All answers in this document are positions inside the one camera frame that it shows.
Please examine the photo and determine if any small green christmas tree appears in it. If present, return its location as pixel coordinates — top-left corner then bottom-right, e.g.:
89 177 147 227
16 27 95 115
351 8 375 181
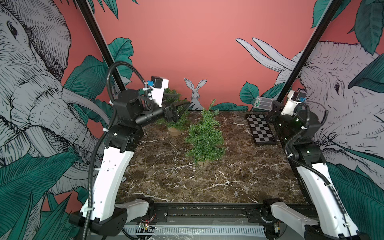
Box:
186 100 226 164

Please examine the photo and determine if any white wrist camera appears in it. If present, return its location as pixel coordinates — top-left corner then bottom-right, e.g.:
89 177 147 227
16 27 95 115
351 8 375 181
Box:
281 90 307 117
143 76 169 107

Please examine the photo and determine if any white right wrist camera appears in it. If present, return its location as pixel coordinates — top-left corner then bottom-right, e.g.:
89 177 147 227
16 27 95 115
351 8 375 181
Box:
281 90 307 117

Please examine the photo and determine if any large tree wooden base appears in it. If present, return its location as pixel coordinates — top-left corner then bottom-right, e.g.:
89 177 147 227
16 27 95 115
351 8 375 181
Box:
168 128 183 137

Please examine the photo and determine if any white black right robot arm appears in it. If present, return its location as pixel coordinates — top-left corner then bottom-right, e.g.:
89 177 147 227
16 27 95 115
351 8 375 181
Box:
264 100 370 240

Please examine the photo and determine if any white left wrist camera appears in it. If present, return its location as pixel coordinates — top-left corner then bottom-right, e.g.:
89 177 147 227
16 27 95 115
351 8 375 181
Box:
143 76 169 107

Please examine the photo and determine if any black frame post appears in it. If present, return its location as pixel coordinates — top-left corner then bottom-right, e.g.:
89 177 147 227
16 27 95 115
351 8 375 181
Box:
277 0 343 103
73 0 127 92

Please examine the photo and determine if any white slotted cable tray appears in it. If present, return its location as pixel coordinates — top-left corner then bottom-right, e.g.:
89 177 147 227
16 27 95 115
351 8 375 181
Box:
123 225 266 239

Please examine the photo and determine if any large green christmas tree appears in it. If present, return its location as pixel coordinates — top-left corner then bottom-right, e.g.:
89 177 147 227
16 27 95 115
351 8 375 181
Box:
155 88 190 131

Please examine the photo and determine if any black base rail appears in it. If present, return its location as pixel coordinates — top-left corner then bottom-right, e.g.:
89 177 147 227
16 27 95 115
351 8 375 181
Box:
119 202 319 224

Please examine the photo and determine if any black frame post right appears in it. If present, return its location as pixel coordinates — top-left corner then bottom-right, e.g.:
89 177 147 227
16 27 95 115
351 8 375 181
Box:
277 0 343 103

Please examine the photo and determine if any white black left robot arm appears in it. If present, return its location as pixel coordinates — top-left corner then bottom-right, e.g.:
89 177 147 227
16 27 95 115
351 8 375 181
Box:
69 61 190 240

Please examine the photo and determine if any small tree wooden base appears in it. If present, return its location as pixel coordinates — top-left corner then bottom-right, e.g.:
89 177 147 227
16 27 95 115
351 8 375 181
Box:
197 161 210 167

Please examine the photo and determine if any clear battery box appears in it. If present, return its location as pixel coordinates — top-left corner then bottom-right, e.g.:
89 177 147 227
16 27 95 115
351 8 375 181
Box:
253 97 274 111

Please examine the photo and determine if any black white chessboard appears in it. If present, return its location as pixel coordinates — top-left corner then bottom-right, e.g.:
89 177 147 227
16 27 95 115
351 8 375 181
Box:
246 113 277 146

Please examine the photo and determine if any black frame post left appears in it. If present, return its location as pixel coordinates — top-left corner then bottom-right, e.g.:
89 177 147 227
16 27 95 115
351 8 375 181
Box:
73 0 127 92

